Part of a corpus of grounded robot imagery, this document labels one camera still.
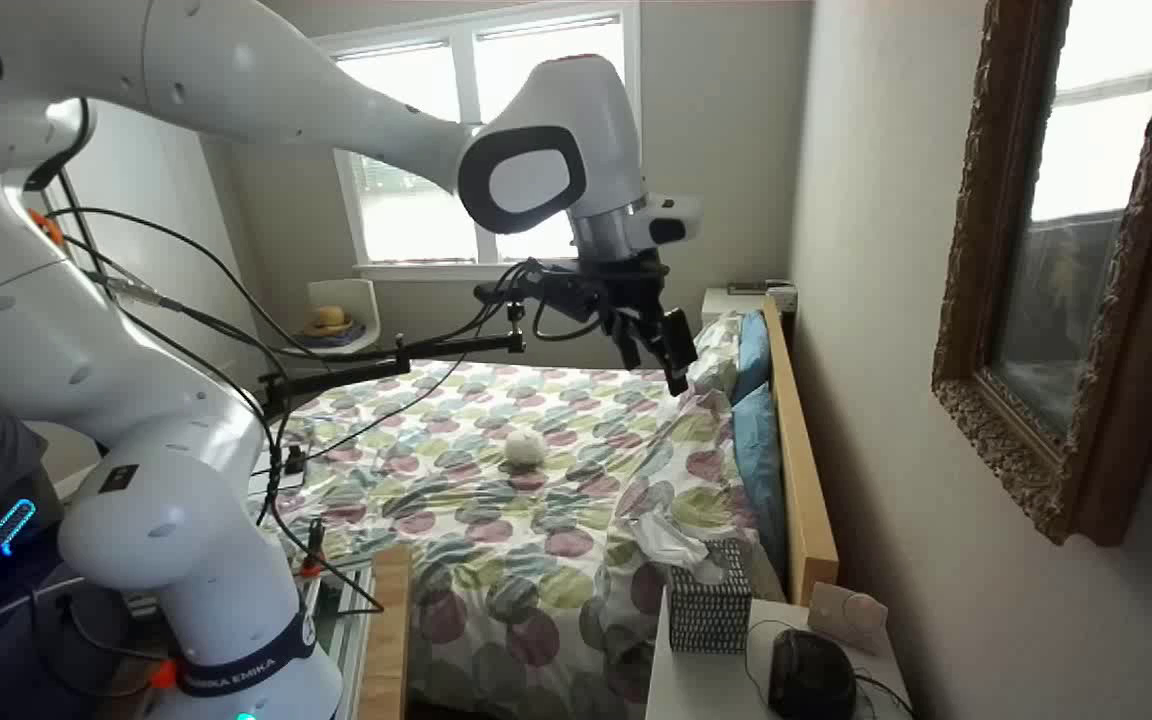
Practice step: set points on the blue pillow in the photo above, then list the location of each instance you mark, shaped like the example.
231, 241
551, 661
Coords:
758, 440

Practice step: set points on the white paper towel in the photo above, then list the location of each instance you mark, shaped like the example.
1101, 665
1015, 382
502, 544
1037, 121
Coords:
662, 542

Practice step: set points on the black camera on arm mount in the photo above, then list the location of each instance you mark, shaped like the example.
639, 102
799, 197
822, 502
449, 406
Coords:
488, 329

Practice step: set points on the black alarm clock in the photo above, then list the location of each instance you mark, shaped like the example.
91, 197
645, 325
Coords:
810, 676

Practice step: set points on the floral bed cover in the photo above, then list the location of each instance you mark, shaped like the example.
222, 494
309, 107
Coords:
529, 588

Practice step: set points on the pink salt lamp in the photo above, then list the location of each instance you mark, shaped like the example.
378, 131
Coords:
850, 616

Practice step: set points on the white chair with yellow toy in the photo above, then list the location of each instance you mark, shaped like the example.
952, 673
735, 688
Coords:
341, 318

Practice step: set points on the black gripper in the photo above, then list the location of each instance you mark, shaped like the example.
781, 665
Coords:
627, 300

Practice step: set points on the patterned tissue box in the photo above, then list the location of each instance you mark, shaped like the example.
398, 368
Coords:
708, 607

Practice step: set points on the small white ball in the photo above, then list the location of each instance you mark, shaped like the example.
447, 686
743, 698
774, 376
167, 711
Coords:
522, 454

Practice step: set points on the ornate framed mirror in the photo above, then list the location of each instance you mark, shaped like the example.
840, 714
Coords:
1044, 325

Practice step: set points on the wooden bed headboard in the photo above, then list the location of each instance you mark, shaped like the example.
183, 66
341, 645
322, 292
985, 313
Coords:
814, 553

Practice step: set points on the wooden bed footboard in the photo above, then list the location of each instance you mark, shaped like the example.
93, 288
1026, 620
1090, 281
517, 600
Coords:
384, 661

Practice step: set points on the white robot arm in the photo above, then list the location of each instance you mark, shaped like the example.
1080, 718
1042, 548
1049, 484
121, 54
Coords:
167, 509

